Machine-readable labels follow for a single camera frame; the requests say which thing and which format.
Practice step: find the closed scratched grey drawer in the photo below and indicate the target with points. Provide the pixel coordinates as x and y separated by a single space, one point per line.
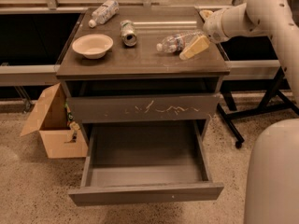
143 108

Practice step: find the clear plastic water bottle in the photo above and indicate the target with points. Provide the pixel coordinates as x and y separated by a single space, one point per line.
177 42

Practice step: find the labelled water bottle at back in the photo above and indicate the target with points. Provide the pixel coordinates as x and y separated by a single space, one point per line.
104 13

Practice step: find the grey drawer cabinet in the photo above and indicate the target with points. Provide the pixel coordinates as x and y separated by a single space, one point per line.
141 69

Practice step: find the green aluminium drink can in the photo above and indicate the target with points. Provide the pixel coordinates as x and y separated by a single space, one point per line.
128 33

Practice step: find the open cardboard box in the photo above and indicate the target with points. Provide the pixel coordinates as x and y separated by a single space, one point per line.
61 138

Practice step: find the black table stand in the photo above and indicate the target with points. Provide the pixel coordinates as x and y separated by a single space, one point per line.
273 100

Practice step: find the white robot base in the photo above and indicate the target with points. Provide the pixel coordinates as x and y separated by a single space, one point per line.
272 193

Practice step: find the open grey lower drawer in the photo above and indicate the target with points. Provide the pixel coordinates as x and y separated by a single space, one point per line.
146 162

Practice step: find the items in cardboard box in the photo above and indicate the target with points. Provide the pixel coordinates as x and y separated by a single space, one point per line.
71 120

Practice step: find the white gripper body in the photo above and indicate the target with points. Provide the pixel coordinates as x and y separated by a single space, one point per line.
214 26

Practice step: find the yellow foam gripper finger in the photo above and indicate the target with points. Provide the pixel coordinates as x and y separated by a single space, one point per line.
205 14
198 44

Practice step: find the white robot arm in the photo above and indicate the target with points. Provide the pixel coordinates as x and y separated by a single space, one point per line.
272 18

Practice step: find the beige paper bowl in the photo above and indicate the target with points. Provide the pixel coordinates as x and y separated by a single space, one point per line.
92 46

